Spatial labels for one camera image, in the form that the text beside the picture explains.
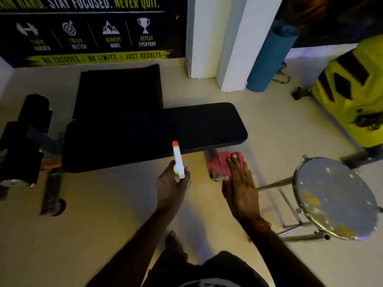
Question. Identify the person's left hand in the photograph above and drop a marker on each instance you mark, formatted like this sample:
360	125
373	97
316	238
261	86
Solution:
170	191

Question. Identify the person's right hand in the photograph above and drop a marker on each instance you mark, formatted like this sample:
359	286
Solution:
242	194

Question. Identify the clear spray bottle white nozzle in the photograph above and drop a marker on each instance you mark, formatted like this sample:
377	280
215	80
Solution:
178	161

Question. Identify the pink cleaning cloth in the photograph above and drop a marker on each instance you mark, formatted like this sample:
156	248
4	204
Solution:
218	164

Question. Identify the black padded gym bench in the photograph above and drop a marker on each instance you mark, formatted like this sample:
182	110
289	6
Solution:
134	131

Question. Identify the person's left forearm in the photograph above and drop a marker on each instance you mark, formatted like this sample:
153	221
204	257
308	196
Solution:
131	254

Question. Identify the person's right forearm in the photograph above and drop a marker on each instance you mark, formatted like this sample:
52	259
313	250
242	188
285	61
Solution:
284	257

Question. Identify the person's left foot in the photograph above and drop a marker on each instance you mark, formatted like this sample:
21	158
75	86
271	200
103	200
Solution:
173	243

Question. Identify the person's dark trousers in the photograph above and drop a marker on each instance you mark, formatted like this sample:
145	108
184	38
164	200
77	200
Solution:
215	269

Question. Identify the orange thread wristband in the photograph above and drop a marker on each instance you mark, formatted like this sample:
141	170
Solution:
261	224

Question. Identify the round metal stool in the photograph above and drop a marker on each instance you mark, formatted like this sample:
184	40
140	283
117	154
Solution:
335	197

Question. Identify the black floor mat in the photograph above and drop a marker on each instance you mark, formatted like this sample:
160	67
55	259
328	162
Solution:
116	89

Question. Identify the blue rolled yoga mat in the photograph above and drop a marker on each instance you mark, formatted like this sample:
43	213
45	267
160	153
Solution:
272	62

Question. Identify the yellow exercise bike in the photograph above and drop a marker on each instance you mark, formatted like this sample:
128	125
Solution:
353	92

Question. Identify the white wall panel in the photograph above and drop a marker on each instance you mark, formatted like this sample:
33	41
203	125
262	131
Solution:
248	44
206	35

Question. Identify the black yellow striped wall banner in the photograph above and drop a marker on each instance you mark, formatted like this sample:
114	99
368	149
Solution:
89	29

